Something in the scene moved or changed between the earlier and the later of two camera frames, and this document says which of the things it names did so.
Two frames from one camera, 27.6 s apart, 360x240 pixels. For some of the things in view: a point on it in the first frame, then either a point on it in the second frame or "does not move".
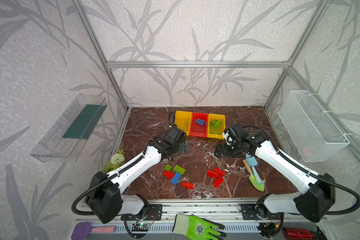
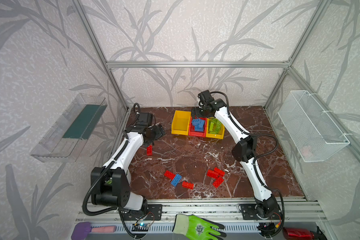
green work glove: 195,228 does not move
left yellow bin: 183,119 does not move
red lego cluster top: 218,171 does not move
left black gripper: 181,146 to 158,132
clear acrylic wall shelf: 64,137 does not move
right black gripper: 225,150 to 198,112
